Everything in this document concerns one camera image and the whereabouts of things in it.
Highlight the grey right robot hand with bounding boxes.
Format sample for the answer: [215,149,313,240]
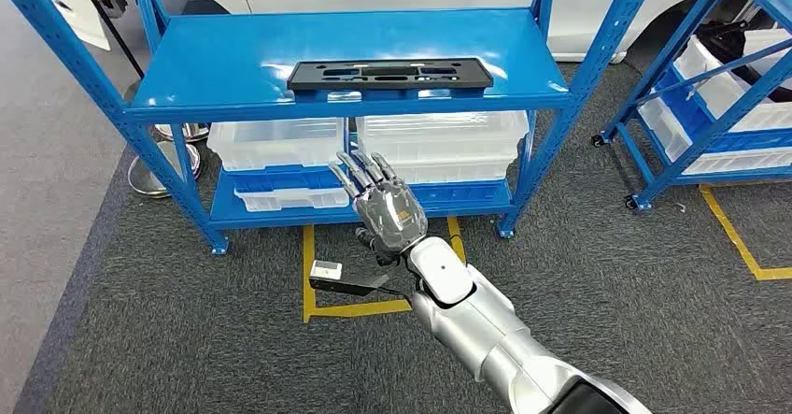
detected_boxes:
[328,150,430,267]

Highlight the black plastic plate part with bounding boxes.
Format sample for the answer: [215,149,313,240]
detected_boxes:
[286,57,495,93]

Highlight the large blue metal shelf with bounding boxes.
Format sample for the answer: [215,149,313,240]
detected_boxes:
[0,0,666,256]

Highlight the chrome stanchion base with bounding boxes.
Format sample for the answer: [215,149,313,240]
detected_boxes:
[127,141,203,200]
[153,122,211,144]

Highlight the white plastic bin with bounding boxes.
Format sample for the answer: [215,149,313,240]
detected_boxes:
[637,96,792,176]
[674,27,792,133]

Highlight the blue plastic bin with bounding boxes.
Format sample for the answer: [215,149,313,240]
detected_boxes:
[654,67,792,153]

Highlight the blue wheeled metal rack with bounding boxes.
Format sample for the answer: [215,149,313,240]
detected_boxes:
[590,0,792,213]

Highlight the black plastic piece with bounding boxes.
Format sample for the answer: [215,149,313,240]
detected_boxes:
[703,20,792,87]

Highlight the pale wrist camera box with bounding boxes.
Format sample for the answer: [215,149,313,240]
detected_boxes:
[307,260,344,280]

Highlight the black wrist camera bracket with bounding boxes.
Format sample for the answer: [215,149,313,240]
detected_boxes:
[308,277,404,298]

